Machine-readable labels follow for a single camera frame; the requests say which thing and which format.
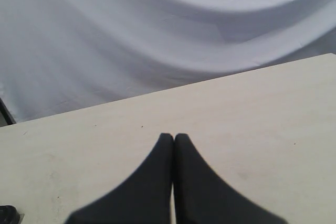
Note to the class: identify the white draped backdrop cloth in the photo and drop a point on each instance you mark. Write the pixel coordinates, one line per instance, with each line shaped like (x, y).
(63, 55)

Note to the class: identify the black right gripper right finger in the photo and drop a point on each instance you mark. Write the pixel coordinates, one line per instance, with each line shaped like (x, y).
(201, 196)

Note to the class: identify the small black object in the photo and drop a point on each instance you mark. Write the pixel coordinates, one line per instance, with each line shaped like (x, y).
(9, 215)

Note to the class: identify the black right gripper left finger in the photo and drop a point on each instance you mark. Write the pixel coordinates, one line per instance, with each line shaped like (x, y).
(144, 197)

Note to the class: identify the black backdrop frame pole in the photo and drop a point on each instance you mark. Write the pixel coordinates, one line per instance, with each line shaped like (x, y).
(7, 117)

